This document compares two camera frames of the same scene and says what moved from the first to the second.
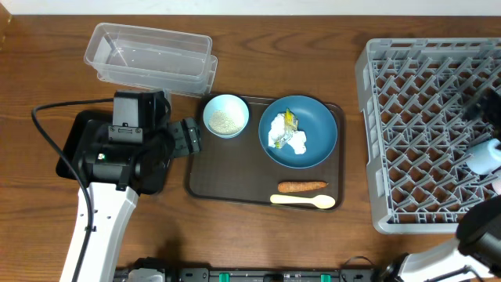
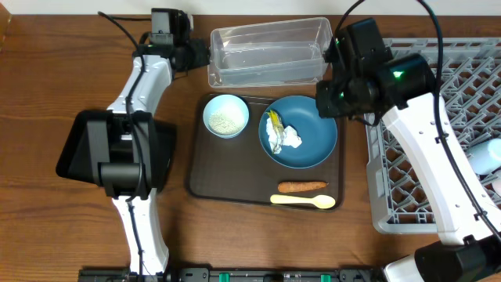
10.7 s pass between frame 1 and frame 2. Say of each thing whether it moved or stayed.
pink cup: stayed
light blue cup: stayed
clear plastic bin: moved
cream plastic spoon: stayed
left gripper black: moved
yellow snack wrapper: moved
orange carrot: stayed
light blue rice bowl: stayed
